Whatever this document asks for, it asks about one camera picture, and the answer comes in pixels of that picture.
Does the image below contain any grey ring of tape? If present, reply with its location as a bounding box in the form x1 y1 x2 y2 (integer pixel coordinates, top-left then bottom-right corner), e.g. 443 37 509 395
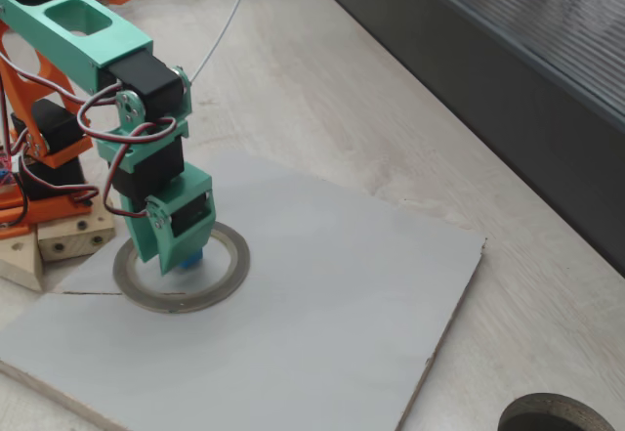
112 220 252 315

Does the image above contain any wooden base block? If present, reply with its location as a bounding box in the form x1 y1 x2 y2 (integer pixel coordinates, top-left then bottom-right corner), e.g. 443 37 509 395
36 194 117 262

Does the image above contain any white laminated board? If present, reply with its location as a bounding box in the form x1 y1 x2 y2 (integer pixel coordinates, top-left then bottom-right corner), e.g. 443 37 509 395
0 154 488 431

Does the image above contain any ribbed glass desk partition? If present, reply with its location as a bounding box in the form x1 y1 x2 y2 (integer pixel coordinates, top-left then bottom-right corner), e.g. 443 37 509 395
295 0 625 279

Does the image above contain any red controller board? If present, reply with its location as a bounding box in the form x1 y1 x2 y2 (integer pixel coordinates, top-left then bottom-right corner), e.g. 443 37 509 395
0 150 19 193

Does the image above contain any wooden base plank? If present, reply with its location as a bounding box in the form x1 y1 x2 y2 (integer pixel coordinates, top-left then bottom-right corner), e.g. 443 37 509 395
0 229 44 293

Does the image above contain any orange controller board mount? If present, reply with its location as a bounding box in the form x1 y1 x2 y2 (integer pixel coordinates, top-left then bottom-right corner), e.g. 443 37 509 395
0 189 31 240

